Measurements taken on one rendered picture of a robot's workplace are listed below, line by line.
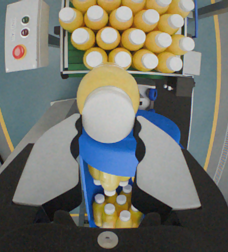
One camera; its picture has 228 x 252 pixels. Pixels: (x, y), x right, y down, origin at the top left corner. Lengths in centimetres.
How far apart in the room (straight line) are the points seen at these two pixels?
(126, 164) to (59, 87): 131
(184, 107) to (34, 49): 142
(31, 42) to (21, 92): 132
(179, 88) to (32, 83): 138
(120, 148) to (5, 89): 162
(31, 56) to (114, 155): 31
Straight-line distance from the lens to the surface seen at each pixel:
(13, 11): 49
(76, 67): 61
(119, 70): 16
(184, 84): 57
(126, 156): 33
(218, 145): 237
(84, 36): 41
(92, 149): 36
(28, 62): 44
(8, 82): 180
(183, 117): 165
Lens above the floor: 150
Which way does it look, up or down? 66 degrees down
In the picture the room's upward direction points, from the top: 171 degrees clockwise
